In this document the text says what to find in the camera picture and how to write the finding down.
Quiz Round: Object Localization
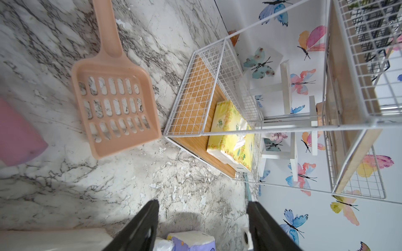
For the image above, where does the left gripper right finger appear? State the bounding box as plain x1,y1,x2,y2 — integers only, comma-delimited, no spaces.
247,201,302,251

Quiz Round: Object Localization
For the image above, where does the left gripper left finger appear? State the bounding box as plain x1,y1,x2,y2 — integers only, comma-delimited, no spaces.
103,200,159,251

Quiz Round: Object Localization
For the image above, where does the purple tissue pack shelf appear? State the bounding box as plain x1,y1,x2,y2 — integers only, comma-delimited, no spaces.
153,231,216,251

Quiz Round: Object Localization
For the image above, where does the green tissue pack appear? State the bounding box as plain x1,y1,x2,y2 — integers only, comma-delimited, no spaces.
206,100,254,173

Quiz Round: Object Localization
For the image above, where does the orange tissue pack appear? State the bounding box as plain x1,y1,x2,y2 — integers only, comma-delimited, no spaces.
1,228,113,251

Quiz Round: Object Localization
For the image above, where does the white small stand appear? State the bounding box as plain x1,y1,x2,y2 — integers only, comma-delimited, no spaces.
246,60,318,182

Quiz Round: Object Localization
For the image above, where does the purple pink garden fork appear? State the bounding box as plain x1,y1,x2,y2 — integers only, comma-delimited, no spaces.
1,99,48,166

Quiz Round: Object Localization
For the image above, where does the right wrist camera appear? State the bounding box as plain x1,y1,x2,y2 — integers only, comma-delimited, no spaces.
241,227,254,251

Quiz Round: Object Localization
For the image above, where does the white wire shelf rack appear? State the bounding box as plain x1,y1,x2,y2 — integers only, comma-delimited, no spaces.
163,1,402,206

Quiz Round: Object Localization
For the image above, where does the black wire wall basket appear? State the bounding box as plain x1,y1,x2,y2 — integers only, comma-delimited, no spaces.
347,1,402,79

